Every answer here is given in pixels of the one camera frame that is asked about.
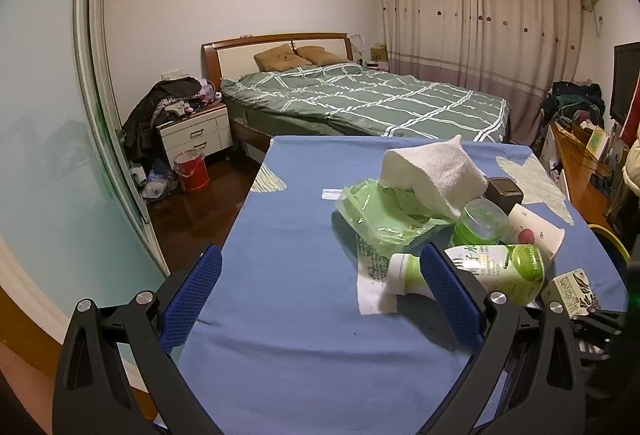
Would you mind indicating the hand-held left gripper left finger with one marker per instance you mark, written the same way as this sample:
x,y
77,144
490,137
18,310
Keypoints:
x,y
192,300

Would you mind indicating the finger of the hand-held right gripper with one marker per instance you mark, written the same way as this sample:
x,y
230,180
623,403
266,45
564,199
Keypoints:
x,y
600,322

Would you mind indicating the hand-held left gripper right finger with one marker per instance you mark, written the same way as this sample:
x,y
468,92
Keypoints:
x,y
450,300

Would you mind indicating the yellow rimmed bin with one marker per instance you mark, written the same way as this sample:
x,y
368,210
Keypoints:
x,y
617,247

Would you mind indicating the green wet wipes packet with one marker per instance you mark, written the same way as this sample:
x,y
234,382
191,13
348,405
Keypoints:
x,y
385,215

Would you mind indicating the small leaf print box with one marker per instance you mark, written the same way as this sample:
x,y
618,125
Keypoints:
x,y
572,292

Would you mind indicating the white paper napkin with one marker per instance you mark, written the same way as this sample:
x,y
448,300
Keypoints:
x,y
372,295

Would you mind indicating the green plastic jar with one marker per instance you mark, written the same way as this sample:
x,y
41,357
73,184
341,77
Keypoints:
x,y
477,222

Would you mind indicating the blue tablecloth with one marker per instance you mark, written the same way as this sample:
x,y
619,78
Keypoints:
x,y
300,305

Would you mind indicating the white paper cup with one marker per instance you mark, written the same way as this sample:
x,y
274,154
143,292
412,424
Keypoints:
x,y
537,230

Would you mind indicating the plastic bags on floor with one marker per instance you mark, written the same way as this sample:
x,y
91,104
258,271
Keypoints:
x,y
155,185

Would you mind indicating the small brown box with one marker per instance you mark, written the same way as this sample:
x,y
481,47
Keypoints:
x,y
505,190

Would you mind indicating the white folded towel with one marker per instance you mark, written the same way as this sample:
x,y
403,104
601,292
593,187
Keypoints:
x,y
435,175

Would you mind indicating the red bucket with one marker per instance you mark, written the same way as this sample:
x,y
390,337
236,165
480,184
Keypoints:
x,y
192,172

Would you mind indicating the wooden side desk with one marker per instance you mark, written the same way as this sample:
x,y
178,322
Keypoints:
x,y
580,180

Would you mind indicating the cream quilted coat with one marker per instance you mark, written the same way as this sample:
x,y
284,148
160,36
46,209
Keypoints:
x,y
634,170

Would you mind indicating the white nightstand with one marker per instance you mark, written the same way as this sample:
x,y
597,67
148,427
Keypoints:
x,y
197,135

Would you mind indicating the green paper box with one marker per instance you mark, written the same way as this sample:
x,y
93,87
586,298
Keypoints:
x,y
596,142

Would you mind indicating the glass sliding wardrobe door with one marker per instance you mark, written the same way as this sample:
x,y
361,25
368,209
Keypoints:
x,y
60,165

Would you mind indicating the pile of dark clothes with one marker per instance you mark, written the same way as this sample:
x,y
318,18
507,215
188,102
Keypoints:
x,y
145,115

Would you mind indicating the red cloth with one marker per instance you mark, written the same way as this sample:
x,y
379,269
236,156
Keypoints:
x,y
631,115

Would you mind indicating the green plaid duvet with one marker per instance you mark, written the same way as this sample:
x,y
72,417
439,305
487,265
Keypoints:
x,y
380,100

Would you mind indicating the heap of dark green clothes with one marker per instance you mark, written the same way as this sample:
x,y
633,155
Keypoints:
x,y
570,102

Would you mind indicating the black television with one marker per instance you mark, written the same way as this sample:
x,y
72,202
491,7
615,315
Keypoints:
x,y
625,85

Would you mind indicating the wooden bed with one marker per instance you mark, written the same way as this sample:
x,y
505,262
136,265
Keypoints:
x,y
235,52

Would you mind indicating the brown pillow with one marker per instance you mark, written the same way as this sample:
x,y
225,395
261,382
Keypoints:
x,y
280,58
322,55

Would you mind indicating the yellow tissue box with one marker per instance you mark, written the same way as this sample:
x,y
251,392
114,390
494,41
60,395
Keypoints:
x,y
378,52

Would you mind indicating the pink beige curtain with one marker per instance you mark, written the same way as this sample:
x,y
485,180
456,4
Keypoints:
x,y
475,40

